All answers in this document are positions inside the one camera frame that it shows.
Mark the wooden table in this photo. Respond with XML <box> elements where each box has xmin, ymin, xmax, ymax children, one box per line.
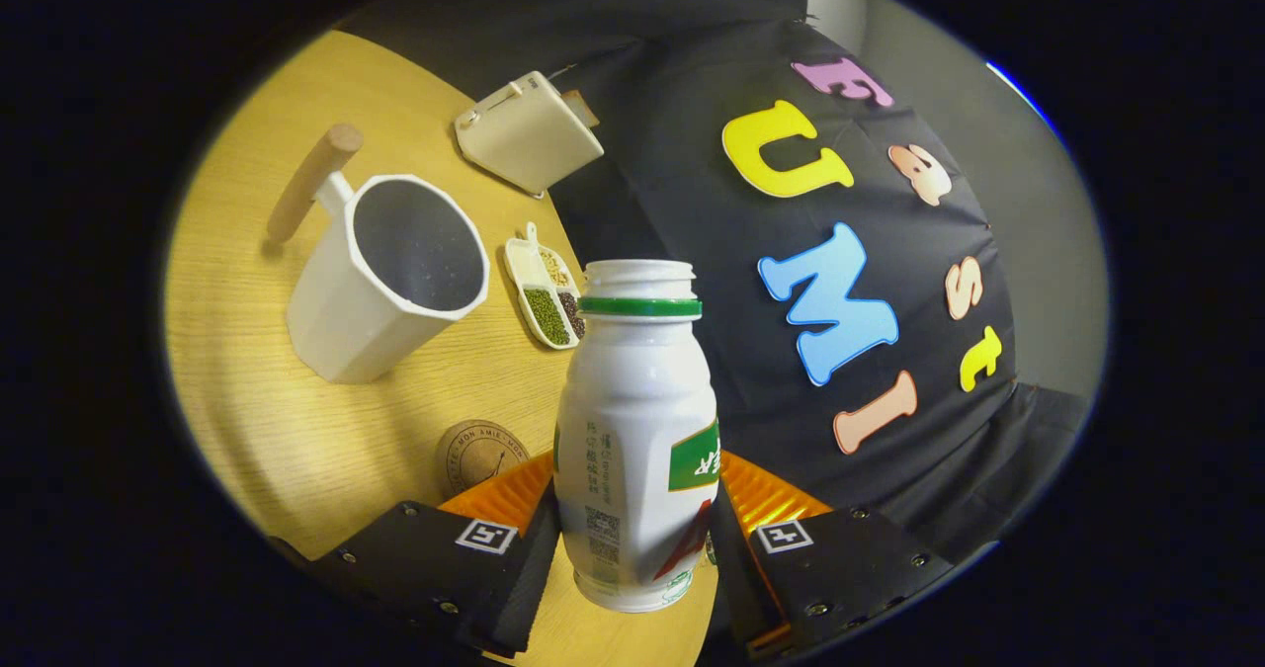
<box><xmin>163</xmin><ymin>30</ymin><xmax>720</xmax><ymax>667</ymax></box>

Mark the white cup with wooden handle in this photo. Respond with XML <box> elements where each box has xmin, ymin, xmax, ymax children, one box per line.
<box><xmin>265</xmin><ymin>124</ymin><xmax>491</xmax><ymax>385</ymax></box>

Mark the white divided dish with beans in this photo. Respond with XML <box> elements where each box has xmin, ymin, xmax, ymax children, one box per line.
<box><xmin>503</xmin><ymin>222</ymin><xmax>586</xmax><ymax>351</ymax></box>

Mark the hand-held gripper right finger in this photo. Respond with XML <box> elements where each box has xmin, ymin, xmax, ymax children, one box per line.
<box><xmin>707</xmin><ymin>450</ymin><xmax>958</xmax><ymax>660</ymax></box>

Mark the round wooden coaster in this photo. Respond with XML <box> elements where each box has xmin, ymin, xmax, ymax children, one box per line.
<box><xmin>436</xmin><ymin>420</ymin><xmax>531</xmax><ymax>497</ymax></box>

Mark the cream toaster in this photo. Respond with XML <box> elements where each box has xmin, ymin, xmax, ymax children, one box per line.
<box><xmin>455</xmin><ymin>71</ymin><xmax>605</xmax><ymax>199</ymax></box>

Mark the white juice bottle green label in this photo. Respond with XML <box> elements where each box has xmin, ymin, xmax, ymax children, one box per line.
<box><xmin>553</xmin><ymin>260</ymin><xmax>721</xmax><ymax>614</ymax></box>

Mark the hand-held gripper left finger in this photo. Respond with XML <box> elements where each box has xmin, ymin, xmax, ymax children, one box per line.
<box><xmin>267</xmin><ymin>450</ymin><xmax>562</xmax><ymax>660</ymax></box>

